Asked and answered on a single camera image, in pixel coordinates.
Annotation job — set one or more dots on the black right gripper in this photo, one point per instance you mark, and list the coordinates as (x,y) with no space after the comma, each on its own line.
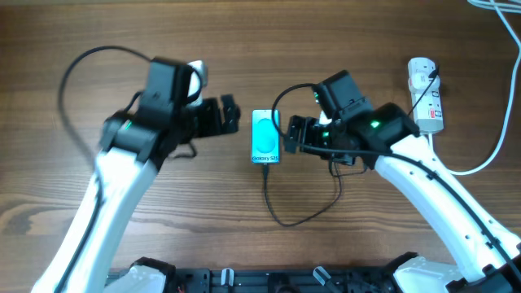
(308,125)

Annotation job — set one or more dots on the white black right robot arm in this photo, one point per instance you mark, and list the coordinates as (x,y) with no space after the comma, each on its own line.
(486,253)

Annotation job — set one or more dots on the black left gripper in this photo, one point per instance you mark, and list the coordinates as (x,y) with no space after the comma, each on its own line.
(214,124)

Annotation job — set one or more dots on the blue Galaxy smartphone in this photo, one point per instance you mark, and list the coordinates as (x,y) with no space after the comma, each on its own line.
(265,147)

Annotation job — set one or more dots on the white USB charger plug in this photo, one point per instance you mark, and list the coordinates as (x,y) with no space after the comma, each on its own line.
(420,81)

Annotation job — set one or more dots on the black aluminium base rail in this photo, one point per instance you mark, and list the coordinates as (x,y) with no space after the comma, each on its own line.
(320,279)

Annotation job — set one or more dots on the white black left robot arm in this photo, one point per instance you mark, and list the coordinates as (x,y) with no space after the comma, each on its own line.
(133,147)

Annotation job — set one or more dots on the white power strip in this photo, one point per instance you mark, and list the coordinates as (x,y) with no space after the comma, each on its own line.
(426,107)

